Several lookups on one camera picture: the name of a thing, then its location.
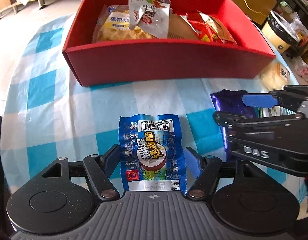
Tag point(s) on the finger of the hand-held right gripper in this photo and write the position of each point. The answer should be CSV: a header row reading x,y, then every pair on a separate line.
x,y
258,100
244,122

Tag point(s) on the white red crinkled snack packet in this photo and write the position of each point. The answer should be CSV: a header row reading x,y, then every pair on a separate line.
x,y
154,17

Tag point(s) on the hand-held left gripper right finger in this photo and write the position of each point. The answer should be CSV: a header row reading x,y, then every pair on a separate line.
x,y
194,162

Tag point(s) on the blue white checkered tablecloth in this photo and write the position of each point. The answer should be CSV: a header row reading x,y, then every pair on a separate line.
x,y
69,110

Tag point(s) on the blue sausage packet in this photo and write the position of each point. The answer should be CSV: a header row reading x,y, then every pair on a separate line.
x,y
154,140

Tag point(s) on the purple snack packet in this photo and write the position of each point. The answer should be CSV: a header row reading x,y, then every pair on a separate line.
x,y
229,102

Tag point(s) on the black metal shelf rack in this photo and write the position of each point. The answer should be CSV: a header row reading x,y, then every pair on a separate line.
x,y
293,2

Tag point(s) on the green white snack packet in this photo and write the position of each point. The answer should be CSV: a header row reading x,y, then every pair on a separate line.
x,y
273,112

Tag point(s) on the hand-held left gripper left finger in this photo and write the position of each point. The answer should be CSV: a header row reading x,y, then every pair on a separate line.
x,y
111,158

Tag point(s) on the yellow bread packet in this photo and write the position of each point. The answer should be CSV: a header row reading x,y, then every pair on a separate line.
x,y
114,27

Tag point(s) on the red tan snack packet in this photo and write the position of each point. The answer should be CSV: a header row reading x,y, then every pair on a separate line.
x,y
222,31

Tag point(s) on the red cardboard box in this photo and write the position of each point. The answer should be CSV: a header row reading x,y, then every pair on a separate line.
x,y
156,62

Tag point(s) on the clear plastic bag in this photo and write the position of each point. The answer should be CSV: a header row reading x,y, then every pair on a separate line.
x,y
302,68

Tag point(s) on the yellow trash bin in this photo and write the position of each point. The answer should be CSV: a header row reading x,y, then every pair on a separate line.
x,y
271,37

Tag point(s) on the wooden tv stand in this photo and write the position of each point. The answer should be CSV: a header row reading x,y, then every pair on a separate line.
x,y
253,2

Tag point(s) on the pale bread packet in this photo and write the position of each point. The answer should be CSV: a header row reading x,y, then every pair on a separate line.
x,y
271,76

